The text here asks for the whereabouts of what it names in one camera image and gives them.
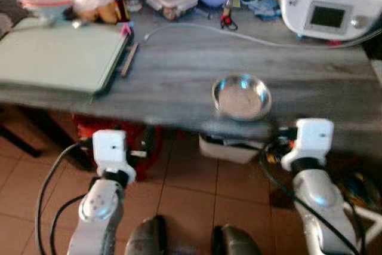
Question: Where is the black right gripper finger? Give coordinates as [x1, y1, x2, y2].
[203, 128, 276, 142]
[208, 119, 276, 130]

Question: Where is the round steel bowl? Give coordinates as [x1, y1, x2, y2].
[211, 74, 273, 122]

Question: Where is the white box under table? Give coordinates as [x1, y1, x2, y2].
[199, 134, 266, 164]

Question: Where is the red plastic crate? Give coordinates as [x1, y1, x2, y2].
[72, 113, 163, 179]

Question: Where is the brown wooden stick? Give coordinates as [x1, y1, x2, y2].
[121, 43, 139, 78]

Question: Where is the grey robot left foot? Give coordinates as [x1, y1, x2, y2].
[124, 215, 169, 255]

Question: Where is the grey robot foot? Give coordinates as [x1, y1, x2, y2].
[124, 215, 169, 255]
[211, 224, 262, 255]

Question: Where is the dark round floor object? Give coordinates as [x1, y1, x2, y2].
[334, 171, 382, 211]

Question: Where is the grey robot right foot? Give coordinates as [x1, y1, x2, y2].
[211, 224, 262, 255]

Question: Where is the white metal rack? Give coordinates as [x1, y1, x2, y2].
[349, 201, 382, 247]

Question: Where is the pale green cutting board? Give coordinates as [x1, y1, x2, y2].
[0, 17, 133, 96]

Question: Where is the white kitchen machine with screen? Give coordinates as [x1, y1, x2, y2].
[281, 0, 382, 42]

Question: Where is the white bowl with pink rim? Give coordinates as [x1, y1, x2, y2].
[17, 0, 73, 26]

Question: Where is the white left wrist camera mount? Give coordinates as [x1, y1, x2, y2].
[91, 130, 137, 183]

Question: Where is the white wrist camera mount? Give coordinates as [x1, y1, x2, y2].
[91, 130, 137, 183]
[281, 118, 335, 172]

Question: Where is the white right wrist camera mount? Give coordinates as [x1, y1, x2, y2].
[281, 118, 335, 172]

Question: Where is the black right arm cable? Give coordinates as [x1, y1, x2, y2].
[258, 142, 362, 255]

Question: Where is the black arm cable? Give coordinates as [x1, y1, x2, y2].
[258, 142, 362, 255]
[36, 140, 93, 255]

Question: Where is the white cable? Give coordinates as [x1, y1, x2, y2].
[143, 23, 382, 48]

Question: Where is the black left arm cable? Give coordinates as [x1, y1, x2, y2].
[36, 140, 93, 255]

